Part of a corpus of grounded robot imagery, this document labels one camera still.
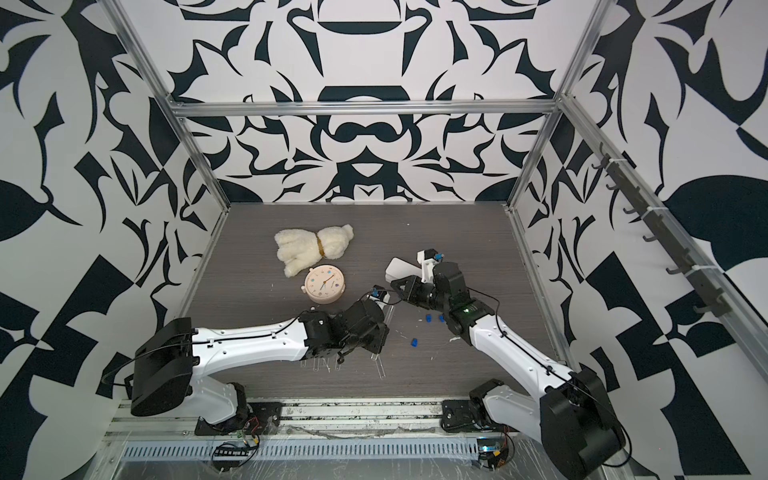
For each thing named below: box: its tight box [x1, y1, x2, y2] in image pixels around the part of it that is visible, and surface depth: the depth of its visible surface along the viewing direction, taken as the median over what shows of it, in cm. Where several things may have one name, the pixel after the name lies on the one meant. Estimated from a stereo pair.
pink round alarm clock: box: [300, 264, 346, 305], surface depth 98 cm
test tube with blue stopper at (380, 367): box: [374, 355, 386, 380], surface depth 83 cm
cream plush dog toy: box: [274, 224, 354, 278], surface depth 99 cm
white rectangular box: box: [384, 257, 422, 283], surface depth 98 cm
